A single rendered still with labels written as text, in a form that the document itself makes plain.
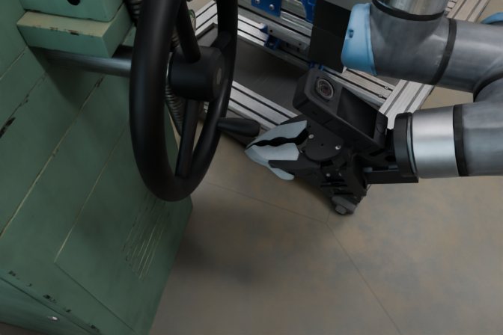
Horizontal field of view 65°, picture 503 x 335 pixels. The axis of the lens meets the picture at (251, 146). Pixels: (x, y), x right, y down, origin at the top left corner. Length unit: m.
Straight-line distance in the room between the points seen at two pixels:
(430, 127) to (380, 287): 0.84
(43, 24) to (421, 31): 0.38
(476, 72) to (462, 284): 0.90
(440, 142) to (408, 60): 0.10
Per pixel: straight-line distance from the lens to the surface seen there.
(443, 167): 0.44
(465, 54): 0.47
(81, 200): 0.64
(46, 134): 0.54
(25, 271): 0.58
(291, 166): 0.47
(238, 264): 1.18
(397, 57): 0.46
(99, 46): 0.43
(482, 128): 0.42
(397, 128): 0.44
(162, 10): 0.32
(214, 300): 1.16
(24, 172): 0.52
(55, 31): 0.45
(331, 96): 0.42
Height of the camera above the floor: 1.12
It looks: 54 degrees down
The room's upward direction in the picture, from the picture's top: straight up
